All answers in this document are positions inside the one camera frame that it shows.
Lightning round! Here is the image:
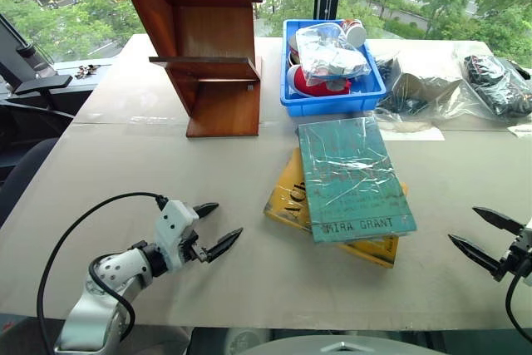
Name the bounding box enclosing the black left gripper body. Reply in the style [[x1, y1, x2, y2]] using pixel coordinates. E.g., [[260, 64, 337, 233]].
[[178, 226, 209, 264]]

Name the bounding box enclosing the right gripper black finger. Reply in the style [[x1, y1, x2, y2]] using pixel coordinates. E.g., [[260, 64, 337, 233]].
[[447, 234, 502, 278], [472, 206, 525, 236]]

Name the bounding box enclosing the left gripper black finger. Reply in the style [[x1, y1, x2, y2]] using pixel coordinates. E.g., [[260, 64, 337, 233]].
[[204, 227, 244, 264], [192, 202, 220, 219]]

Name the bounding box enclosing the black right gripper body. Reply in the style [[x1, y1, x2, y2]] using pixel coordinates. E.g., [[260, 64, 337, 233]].
[[492, 228, 532, 284]]

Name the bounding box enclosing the yellow book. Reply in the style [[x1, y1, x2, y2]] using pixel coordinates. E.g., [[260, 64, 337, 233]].
[[264, 147, 411, 269]]

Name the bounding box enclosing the teal plastic-wrapped book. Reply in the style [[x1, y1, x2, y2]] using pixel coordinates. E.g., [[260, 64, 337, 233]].
[[298, 115, 418, 245]]

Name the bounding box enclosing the brown wooden bookshelf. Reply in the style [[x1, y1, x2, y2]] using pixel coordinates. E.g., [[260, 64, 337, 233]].
[[110, 0, 264, 139]]

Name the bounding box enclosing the small white paper slip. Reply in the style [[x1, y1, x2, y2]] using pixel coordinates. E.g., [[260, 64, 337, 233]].
[[506, 123, 532, 139]]

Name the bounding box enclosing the white paper sheet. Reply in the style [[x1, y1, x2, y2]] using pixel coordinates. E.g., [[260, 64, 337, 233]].
[[378, 121, 446, 142]]

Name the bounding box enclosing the clear bag with black items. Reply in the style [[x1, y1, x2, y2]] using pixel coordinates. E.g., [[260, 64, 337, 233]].
[[462, 53, 532, 120]]

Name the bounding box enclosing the clear bag with dark parts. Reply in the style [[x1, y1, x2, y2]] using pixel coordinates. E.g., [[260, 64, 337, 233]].
[[375, 54, 473, 124]]

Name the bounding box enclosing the grey robot torso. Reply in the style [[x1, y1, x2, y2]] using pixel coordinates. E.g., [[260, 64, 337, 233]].
[[235, 333, 449, 355]]

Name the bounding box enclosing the red and white round container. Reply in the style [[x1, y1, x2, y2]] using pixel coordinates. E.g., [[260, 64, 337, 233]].
[[286, 64, 352, 99]]

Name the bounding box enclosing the blue plastic bin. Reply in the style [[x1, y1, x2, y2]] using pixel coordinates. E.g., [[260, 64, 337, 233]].
[[279, 18, 388, 119]]

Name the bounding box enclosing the small dark clips pile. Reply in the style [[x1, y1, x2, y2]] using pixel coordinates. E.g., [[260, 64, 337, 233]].
[[74, 63, 101, 81]]

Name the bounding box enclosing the black office chair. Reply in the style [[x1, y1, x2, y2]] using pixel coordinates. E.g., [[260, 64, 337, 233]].
[[0, 42, 76, 228]]

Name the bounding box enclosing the clear bag of small items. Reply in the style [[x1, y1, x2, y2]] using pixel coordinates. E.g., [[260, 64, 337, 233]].
[[295, 23, 372, 82]]

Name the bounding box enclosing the white and red cup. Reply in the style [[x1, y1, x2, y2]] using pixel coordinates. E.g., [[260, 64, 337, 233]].
[[341, 18, 368, 49]]

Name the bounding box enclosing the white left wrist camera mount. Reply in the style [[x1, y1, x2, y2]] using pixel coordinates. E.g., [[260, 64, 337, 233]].
[[152, 200, 200, 269]]

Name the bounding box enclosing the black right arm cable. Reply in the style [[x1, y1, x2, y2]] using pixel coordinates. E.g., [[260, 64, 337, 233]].
[[504, 269, 532, 344]]

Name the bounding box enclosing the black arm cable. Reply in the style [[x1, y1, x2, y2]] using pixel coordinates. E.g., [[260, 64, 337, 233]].
[[36, 191, 170, 355], [504, 269, 532, 344]]

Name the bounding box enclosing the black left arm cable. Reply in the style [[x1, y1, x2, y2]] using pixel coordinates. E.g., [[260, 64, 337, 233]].
[[36, 191, 170, 355]]

